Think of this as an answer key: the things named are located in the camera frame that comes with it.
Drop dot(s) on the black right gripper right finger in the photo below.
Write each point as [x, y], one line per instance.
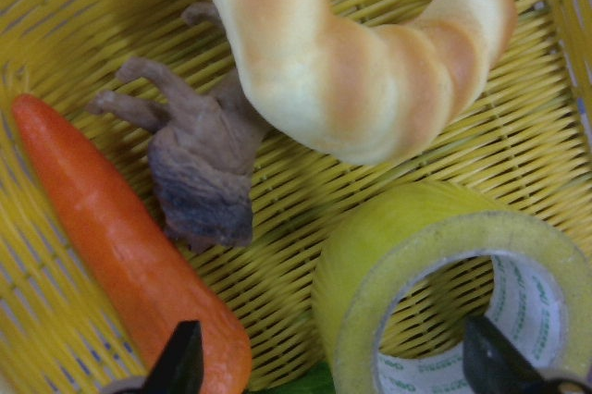
[491, 364]

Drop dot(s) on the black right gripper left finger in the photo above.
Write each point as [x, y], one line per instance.
[180, 367]

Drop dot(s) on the yellow tape roll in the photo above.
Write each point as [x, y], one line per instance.
[542, 286]

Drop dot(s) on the toy carrot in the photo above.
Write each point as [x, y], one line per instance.
[151, 286]

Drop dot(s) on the brown toy animal figure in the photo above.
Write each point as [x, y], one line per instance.
[201, 154]

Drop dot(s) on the toy croissant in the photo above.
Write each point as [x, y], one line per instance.
[363, 94]

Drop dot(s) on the yellow plastic basket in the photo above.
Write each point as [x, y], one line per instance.
[526, 142]

